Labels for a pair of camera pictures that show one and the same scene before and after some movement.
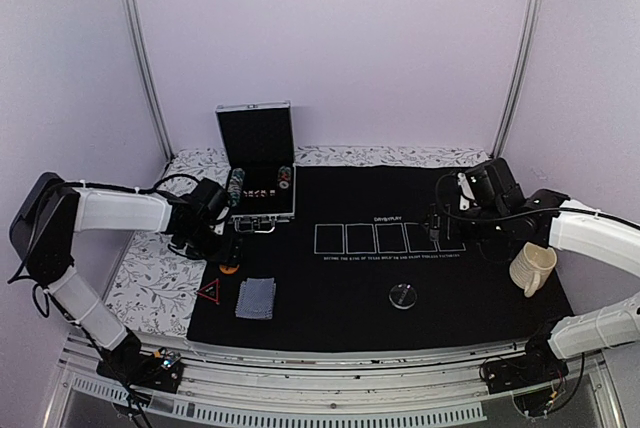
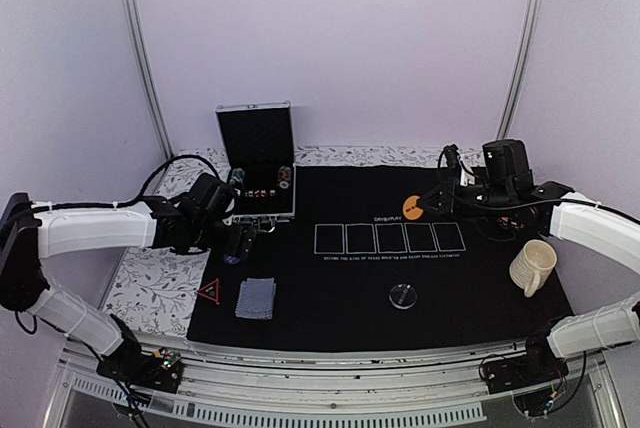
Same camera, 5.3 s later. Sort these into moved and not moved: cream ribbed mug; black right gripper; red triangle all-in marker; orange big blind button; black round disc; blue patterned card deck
Moved: black right gripper; orange big blind button
Not moved: black round disc; blue patterned card deck; cream ribbed mug; red triangle all-in marker
